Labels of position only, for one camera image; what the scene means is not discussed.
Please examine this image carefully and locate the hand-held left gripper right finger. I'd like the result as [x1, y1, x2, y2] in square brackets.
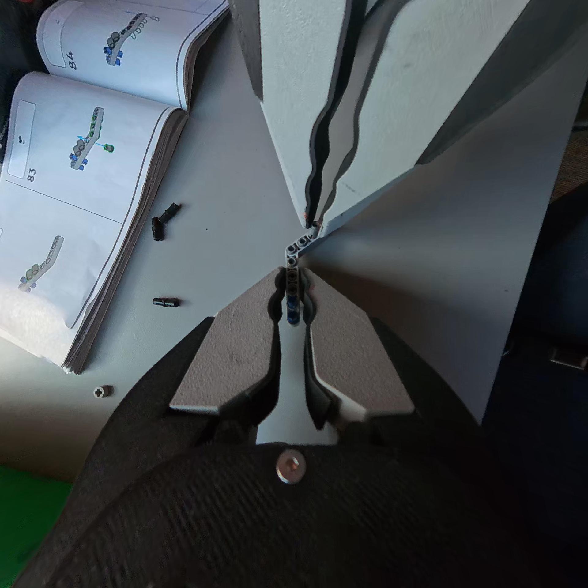
[302, 268, 415, 431]

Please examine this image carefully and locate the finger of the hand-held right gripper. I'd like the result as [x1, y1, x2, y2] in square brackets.
[229, 0, 353, 229]
[318, 0, 588, 236]

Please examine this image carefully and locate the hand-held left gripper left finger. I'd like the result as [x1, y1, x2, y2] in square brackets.
[169, 268, 282, 428]

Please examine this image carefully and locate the grey bent lego beam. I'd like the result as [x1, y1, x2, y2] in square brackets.
[284, 220, 323, 328]

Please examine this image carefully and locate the open lego instruction booklet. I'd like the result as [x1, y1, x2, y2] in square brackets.
[0, 0, 230, 375]

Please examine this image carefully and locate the dark blue cloth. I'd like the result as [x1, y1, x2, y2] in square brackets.
[480, 184, 588, 588]

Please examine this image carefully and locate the metal buckle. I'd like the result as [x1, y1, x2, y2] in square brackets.
[548, 345, 588, 369]

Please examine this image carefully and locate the green mat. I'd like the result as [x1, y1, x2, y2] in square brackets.
[0, 464, 75, 588]

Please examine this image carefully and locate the black printed box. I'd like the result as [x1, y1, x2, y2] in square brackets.
[0, 0, 60, 167]

